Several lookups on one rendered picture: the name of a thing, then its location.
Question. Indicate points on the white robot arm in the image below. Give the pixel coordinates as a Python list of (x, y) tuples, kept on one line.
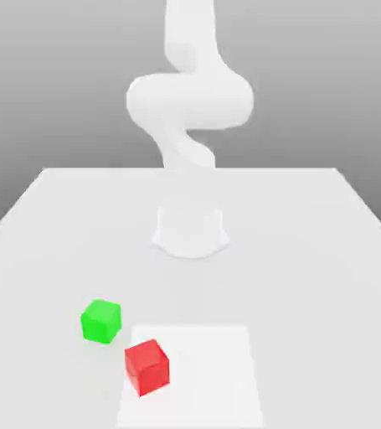
[(190, 100)]

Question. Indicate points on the small green cube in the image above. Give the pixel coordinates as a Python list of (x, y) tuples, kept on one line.
[(100, 321)]

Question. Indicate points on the small red cube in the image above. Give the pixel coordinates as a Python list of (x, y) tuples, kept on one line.
[(147, 367)]

